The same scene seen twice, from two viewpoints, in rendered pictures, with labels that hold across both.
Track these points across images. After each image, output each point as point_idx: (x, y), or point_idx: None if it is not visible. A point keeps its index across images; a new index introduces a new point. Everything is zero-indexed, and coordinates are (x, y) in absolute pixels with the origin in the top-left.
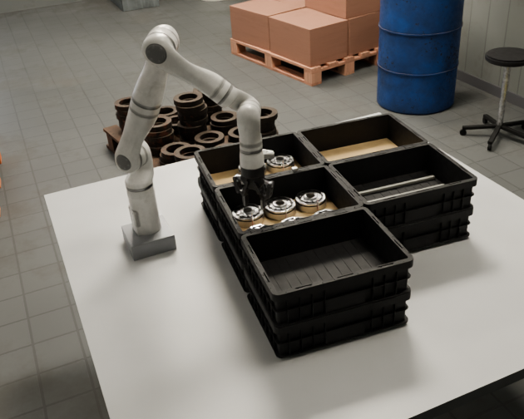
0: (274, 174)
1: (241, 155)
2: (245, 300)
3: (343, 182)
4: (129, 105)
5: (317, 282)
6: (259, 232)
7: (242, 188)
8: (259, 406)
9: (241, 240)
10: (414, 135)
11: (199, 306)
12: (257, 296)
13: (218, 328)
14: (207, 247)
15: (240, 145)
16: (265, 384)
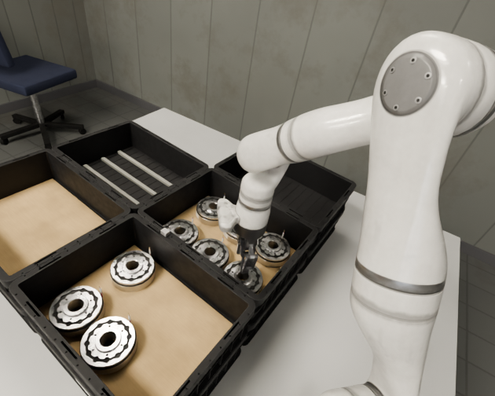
0: (184, 251)
1: (269, 210)
2: (302, 276)
3: (174, 187)
4: (437, 314)
5: (324, 169)
6: (304, 217)
7: (243, 264)
8: None
9: (323, 226)
10: (23, 159)
11: (337, 308)
12: (328, 230)
13: (343, 278)
14: (254, 365)
15: (272, 198)
16: (353, 229)
